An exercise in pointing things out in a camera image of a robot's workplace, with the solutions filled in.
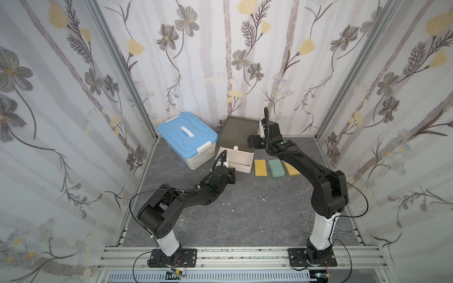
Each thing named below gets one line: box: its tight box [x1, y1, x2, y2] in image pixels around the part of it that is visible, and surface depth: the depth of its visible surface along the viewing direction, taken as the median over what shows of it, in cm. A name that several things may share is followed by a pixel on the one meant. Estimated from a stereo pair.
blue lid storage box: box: [157, 112, 220, 170], surface depth 100 cm
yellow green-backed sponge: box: [254, 159, 268, 177], surface depth 106 cm
